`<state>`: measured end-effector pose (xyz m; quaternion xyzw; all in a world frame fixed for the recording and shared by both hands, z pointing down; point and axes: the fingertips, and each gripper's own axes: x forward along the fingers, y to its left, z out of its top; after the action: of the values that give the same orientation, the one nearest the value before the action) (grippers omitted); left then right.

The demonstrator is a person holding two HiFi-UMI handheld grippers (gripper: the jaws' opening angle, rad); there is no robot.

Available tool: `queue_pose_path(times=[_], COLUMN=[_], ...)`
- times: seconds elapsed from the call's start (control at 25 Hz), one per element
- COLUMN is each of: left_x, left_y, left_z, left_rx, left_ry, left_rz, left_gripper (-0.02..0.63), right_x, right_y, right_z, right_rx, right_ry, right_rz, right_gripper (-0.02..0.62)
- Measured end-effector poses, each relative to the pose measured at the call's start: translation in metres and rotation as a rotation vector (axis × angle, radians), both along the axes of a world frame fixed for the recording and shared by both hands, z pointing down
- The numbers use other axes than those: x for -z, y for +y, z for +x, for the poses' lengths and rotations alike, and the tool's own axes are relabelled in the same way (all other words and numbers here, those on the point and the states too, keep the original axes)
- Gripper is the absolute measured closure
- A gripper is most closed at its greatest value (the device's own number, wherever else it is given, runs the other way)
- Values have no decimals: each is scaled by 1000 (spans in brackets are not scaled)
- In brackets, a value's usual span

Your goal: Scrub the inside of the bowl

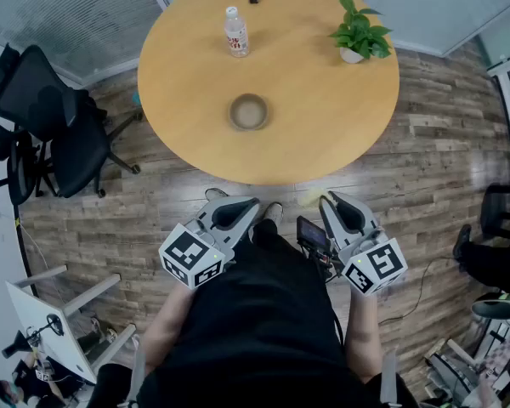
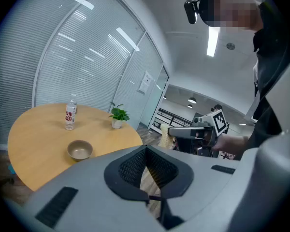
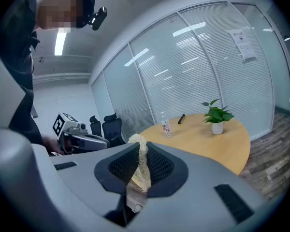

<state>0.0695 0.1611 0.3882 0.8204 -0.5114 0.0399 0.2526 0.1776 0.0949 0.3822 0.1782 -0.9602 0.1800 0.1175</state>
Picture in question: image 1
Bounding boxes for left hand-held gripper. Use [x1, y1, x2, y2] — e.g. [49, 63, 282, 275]
[159, 196, 262, 291]

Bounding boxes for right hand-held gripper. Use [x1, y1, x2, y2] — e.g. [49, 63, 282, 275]
[319, 190, 409, 297]

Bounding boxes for brown bowl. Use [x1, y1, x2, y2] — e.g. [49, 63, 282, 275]
[228, 93, 269, 132]

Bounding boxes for person's right forearm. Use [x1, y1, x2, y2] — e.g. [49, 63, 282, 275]
[343, 291, 384, 383]

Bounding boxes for person's left forearm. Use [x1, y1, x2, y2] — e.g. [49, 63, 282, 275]
[140, 281, 197, 383]

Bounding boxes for person's left shoe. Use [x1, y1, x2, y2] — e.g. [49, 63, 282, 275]
[204, 187, 231, 204]

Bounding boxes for person's shoe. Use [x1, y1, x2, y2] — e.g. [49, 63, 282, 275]
[204, 187, 231, 204]
[263, 201, 286, 233]

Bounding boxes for small black monitor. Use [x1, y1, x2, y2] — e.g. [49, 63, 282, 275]
[296, 215, 331, 251]

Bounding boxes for person's right shoe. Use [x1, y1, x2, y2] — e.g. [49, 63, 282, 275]
[263, 201, 286, 233]

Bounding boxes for person's black clothes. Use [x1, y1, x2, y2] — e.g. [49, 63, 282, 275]
[96, 218, 410, 408]

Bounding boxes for black slatted chair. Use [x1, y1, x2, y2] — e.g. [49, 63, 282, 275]
[479, 183, 510, 246]

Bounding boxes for grey rounded device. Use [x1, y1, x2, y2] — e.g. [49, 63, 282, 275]
[470, 292, 510, 321]

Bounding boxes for black office chair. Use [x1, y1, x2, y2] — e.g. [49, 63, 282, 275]
[0, 112, 42, 207]
[0, 42, 144, 200]

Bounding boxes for clear plastic water bottle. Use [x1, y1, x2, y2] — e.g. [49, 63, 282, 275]
[224, 6, 251, 58]

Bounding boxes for green potted plant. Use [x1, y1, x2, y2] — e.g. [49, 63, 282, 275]
[327, 0, 394, 65]

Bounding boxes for black tripod stand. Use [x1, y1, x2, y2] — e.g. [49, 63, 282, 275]
[1, 312, 65, 359]

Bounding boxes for white desk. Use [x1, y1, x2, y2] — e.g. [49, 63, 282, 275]
[5, 264, 138, 386]

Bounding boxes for black monitor mount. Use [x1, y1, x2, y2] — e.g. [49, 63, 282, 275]
[304, 244, 343, 282]

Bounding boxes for black floor cable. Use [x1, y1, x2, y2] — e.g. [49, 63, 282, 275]
[379, 257, 458, 326]

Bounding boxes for grey harness strap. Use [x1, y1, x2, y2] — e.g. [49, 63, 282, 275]
[128, 341, 149, 408]
[379, 346, 400, 408]

